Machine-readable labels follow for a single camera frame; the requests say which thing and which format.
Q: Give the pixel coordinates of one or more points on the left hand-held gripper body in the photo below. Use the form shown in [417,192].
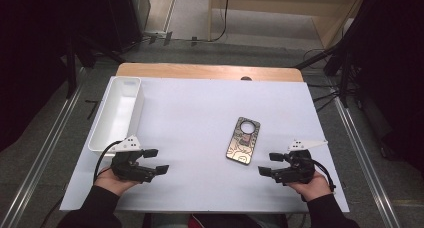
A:
[128,168]

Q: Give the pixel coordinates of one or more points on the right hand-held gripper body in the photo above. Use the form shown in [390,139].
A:
[296,169]

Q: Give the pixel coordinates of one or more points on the cartoon print phone case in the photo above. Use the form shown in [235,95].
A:
[243,144]

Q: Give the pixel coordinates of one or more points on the white plastic bin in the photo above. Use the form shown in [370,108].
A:
[116,118]

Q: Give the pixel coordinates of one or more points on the person's right hand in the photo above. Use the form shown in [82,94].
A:
[310,188]

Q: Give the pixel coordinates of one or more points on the person's left hand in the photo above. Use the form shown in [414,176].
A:
[111,184]

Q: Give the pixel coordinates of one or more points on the black bag with red trim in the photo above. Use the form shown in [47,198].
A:
[226,222]

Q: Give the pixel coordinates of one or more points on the black metal stand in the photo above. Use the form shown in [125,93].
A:
[343,78]
[71,74]

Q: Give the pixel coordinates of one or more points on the black cabinet box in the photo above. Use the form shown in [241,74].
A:
[123,18]

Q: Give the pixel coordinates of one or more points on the dark curtain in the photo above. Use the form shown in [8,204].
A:
[393,71]
[33,54]

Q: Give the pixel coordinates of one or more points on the metal floor rail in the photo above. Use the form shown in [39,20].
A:
[366,168]
[36,161]

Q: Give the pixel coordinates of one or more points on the light wooden frame furniture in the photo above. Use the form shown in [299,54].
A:
[333,24]

